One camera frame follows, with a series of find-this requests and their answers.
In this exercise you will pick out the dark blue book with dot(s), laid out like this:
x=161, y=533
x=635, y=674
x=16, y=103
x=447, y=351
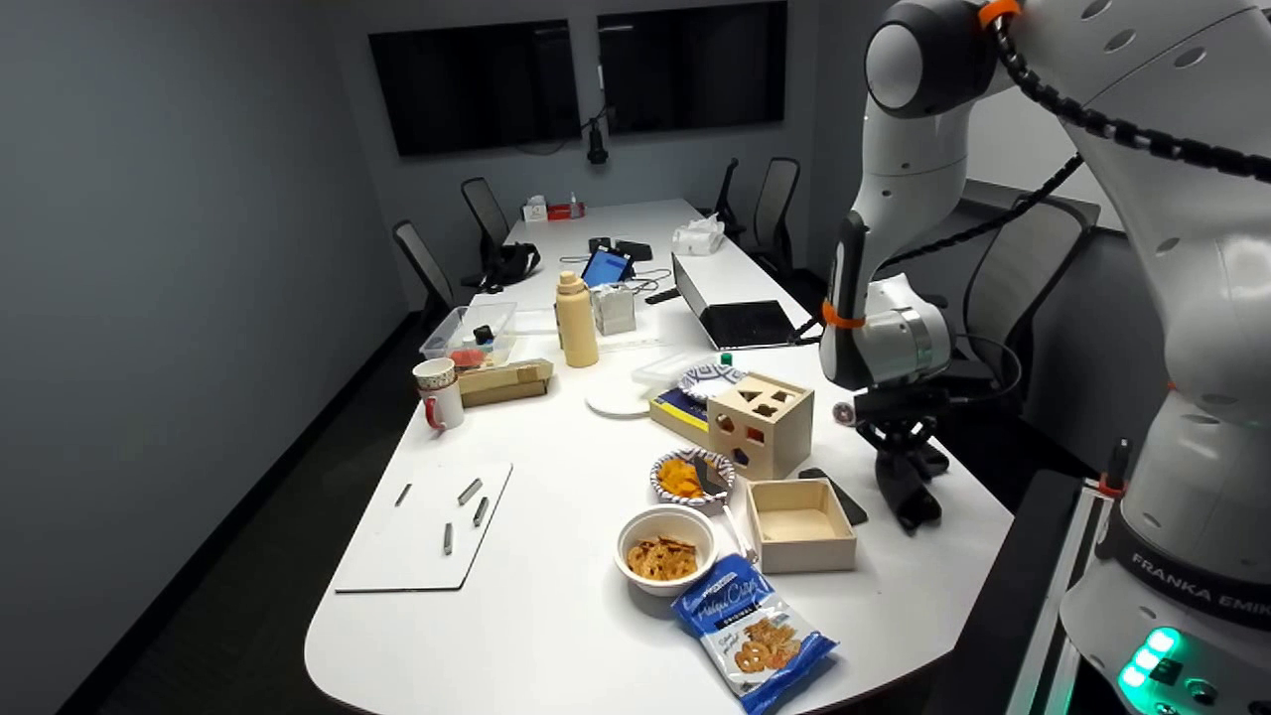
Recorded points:
x=681, y=416

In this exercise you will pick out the white flat board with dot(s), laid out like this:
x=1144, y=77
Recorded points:
x=423, y=533

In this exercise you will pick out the tan squeeze bottle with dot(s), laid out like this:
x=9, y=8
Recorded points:
x=579, y=324

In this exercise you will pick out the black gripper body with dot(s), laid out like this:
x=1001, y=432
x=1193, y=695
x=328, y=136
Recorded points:
x=902, y=409

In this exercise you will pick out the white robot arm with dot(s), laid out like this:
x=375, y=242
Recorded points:
x=1159, y=110

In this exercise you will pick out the black bag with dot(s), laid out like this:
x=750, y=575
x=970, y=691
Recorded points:
x=505, y=262

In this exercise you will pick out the open wooden box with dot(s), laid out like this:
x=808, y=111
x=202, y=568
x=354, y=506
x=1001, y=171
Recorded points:
x=799, y=524

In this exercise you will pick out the blue tablet device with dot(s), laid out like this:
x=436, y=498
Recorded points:
x=607, y=266

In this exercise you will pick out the patterned bowl with orange food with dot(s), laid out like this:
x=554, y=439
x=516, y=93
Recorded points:
x=693, y=478

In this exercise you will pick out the blue patterned paper bowl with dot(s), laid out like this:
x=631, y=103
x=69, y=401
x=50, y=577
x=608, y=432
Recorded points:
x=710, y=384

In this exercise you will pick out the right wall monitor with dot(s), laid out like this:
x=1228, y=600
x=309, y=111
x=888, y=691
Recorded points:
x=693, y=69

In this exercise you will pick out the white box container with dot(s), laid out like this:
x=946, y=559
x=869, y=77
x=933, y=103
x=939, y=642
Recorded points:
x=612, y=308

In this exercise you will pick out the tan rectangular box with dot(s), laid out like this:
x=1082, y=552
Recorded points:
x=505, y=384

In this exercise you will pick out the black mesh office chair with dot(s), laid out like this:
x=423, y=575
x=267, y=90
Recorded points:
x=995, y=282

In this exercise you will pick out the left wall monitor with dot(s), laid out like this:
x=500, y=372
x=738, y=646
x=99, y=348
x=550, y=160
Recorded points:
x=477, y=90

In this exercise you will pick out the white round plate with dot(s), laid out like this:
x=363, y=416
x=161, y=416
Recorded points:
x=618, y=400

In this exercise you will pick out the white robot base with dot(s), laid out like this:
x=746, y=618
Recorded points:
x=1176, y=597

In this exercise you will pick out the grey far office chair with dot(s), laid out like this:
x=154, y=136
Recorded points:
x=426, y=266

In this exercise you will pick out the blue snack bag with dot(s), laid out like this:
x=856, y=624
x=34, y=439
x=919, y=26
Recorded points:
x=754, y=638

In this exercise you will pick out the wall monitor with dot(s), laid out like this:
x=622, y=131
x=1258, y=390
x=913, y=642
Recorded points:
x=477, y=90
x=693, y=69

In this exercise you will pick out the grey remote control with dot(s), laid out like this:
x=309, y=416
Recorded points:
x=856, y=512

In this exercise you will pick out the black towel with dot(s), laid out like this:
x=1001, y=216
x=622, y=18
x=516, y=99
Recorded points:
x=902, y=474

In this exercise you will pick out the white lidded jar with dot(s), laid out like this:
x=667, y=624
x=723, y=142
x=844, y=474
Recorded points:
x=439, y=394

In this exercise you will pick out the black laptop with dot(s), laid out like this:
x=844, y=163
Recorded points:
x=738, y=300

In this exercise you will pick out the white bowl with snacks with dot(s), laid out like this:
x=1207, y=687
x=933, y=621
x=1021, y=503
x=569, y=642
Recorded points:
x=667, y=551

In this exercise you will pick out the wooden shape sorter cube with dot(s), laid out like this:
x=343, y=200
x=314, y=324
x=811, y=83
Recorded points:
x=759, y=426

